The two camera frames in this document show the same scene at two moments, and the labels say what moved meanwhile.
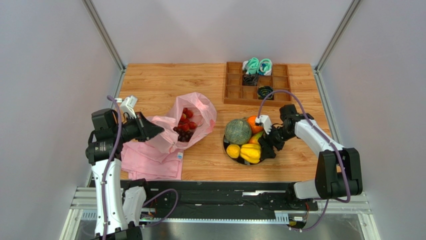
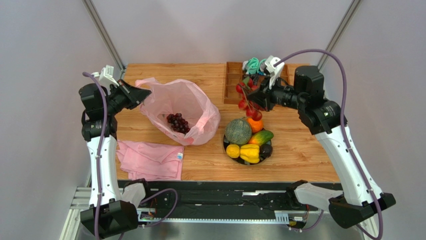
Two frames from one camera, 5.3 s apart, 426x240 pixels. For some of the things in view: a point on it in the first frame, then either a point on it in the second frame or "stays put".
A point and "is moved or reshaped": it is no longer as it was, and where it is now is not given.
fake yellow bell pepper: (251, 152) stays put
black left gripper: (146, 130) → (137, 95)
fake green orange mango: (254, 139) stays put
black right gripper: (272, 142) → (264, 95)
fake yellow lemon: (233, 150) stays put
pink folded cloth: (143, 162) stays put
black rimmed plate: (239, 160) stays put
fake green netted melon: (237, 132) stays put
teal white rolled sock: (251, 66) stays put
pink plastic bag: (195, 118) is moved or reshaped
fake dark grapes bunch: (183, 136) → (178, 123)
